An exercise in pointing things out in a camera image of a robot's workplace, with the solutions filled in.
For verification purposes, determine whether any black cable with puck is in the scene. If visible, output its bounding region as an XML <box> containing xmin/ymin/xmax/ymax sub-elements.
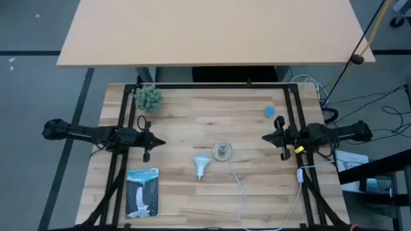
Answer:
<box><xmin>322</xmin><ymin>0</ymin><xmax>386</xmax><ymax>107</ymax></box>

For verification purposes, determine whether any black floor cable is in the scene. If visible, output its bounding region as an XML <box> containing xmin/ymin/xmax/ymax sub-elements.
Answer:
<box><xmin>326</xmin><ymin>83</ymin><xmax>411</xmax><ymax>107</ymax></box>

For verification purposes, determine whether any yellow cable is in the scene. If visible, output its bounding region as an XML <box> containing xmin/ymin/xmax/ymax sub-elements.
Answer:
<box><xmin>320</xmin><ymin>0</ymin><xmax>393</xmax><ymax>92</ymax></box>

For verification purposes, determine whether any Yellowstone waterfall book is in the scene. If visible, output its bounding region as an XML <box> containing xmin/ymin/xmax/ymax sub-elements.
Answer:
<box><xmin>124</xmin><ymin>167</ymin><xmax>161</xmax><ymax>220</ymax></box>

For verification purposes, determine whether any light wooden desk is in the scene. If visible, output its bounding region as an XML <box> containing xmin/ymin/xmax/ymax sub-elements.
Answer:
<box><xmin>56</xmin><ymin>0</ymin><xmax>376</xmax><ymax>68</ymax></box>

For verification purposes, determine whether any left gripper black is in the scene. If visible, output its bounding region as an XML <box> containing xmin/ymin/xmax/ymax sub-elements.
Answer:
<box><xmin>128</xmin><ymin>121</ymin><xmax>167</xmax><ymax>163</ymax></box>

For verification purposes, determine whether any grey desk leg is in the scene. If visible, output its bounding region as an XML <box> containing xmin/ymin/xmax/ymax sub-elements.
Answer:
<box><xmin>274</xmin><ymin>65</ymin><xmax>292</xmax><ymax>83</ymax></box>
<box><xmin>134</xmin><ymin>66</ymin><xmax>157</xmax><ymax>85</ymax></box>

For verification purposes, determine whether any green potted plant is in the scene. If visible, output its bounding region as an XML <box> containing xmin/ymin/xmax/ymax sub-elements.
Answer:
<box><xmin>133</xmin><ymin>84</ymin><xmax>164</xmax><ymax>113</ymax></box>

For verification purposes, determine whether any black cart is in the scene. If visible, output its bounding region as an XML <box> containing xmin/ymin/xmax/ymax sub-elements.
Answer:
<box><xmin>337</xmin><ymin>148</ymin><xmax>411</xmax><ymax>231</ymax></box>

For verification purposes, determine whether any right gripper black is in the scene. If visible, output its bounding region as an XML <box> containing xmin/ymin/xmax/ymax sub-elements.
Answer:
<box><xmin>262</xmin><ymin>115</ymin><xmax>302</xmax><ymax>161</ymax></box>

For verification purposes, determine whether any white cable bundle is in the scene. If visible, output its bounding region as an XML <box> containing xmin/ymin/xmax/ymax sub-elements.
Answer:
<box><xmin>290</xmin><ymin>74</ymin><xmax>330</xmax><ymax>105</ymax></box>

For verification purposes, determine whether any white printed cardboard box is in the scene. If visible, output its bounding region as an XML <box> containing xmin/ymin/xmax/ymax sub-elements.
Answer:
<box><xmin>333</xmin><ymin>150</ymin><xmax>370</xmax><ymax>193</ymax></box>

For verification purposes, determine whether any white lamp cord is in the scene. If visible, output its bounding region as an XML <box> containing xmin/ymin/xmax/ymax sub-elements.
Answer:
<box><xmin>227</xmin><ymin>159</ymin><xmax>335</xmax><ymax>231</ymax></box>

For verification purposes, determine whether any white lightbulb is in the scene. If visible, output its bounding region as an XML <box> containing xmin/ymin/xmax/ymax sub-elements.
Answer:
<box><xmin>192</xmin><ymin>154</ymin><xmax>212</xmax><ymax>181</ymax></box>

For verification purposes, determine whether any office chair base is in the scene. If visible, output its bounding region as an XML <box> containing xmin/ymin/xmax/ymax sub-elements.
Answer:
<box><xmin>389</xmin><ymin>0</ymin><xmax>411</xmax><ymax>28</ymax></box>

